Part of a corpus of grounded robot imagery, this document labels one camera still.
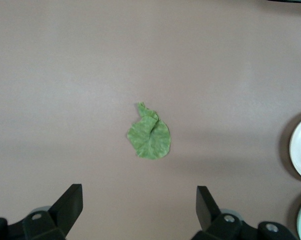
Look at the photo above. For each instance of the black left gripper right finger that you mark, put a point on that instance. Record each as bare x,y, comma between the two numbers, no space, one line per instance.
215,225

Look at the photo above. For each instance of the green lettuce leaf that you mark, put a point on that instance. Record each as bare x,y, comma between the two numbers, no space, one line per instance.
150,140

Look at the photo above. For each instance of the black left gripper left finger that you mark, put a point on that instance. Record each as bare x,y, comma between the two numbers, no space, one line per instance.
55,220

